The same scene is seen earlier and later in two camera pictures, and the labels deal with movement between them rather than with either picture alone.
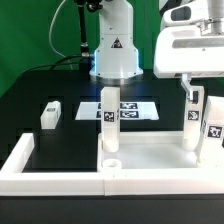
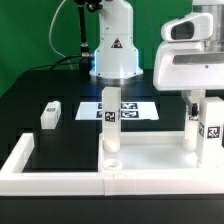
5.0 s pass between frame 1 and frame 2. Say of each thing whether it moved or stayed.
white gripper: moved
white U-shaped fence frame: stayed
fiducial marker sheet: stayed
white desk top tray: stayed
